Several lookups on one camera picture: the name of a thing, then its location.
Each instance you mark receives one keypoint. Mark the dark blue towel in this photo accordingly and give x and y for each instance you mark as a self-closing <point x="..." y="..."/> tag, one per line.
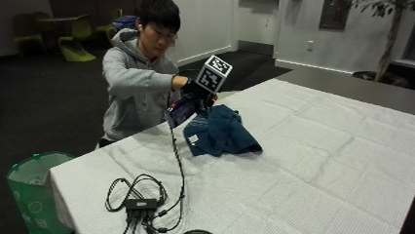
<point x="224" y="133"/>

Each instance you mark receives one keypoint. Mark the blue electronics board on glove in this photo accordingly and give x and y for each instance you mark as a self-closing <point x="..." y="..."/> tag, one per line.
<point x="180" y="111"/>

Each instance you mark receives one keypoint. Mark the white cube with black markers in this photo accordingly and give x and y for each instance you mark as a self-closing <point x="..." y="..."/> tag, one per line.
<point x="214" y="73"/>

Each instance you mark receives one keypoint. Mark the the person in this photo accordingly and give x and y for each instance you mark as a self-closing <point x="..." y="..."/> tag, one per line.
<point x="133" y="84"/>

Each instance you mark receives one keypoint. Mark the white earbud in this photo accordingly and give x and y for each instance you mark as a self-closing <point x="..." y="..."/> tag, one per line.
<point x="139" y="27"/>

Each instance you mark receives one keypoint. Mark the blue bin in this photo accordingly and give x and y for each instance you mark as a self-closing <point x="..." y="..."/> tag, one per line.
<point x="125" y="22"/>

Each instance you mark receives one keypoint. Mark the green chair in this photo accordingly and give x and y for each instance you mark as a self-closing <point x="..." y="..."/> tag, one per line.
<point x="75" y="48"/>
<point x="107" y="31"/>
<point x="27" y="40"/>

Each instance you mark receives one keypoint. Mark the white tablecloth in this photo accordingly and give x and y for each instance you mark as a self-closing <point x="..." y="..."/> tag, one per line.
<point x="323" y="162"/>

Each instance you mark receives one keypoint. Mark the black hub box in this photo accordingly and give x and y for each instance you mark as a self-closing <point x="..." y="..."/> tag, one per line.
<point x="139" y="204"/>

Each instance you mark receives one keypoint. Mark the dark plant pot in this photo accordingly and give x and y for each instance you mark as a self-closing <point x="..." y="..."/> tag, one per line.
<point x="367" y="75"/>

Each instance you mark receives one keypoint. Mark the black round object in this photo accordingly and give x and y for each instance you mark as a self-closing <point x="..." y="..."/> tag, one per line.
<point x="196" y="232"/>

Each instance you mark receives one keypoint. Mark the dark round table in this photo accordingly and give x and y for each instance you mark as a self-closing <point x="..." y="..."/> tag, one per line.
<point x="55" y="20"/>

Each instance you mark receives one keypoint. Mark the indoor tree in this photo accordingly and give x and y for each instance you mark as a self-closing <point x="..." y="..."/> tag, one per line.
<point x="388" y="42"/>

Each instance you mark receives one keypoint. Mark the green bin with bag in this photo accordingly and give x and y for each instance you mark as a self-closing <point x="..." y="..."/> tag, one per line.
<point x="29" y="201"/>

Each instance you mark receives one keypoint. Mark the white wall outlet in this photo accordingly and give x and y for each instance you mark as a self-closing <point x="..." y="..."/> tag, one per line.
<point x="309" y="45"/>

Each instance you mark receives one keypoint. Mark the dark wall panel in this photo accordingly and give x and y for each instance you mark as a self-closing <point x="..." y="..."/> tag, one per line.
<point x="335" y="14"/>

